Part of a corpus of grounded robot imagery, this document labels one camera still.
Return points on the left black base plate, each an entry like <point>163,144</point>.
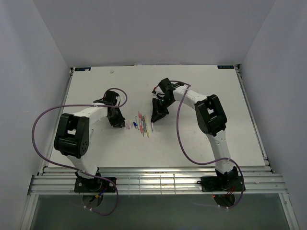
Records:
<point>94,185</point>

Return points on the red pen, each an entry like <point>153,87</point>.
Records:
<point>140,123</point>

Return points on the aluminium rail frame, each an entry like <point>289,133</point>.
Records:
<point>156,181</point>

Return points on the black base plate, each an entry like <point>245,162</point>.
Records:
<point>94,185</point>
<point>215,184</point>

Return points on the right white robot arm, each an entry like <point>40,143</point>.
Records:
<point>211,120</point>

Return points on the right blue corner label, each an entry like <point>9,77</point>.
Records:
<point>225,67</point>

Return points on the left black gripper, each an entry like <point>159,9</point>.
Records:
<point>121,120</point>

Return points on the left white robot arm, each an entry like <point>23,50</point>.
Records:
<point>74,131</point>

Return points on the left blue corner label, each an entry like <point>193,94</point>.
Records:
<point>82,69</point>

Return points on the blue corner label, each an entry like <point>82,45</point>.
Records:
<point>225,67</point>
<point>82,69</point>

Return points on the grey silver pen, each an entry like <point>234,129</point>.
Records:
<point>144,125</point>

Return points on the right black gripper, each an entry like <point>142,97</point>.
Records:
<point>158,112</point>

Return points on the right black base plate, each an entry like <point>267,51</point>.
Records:
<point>215,184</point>

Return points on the yellow pen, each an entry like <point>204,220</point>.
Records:
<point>147,130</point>

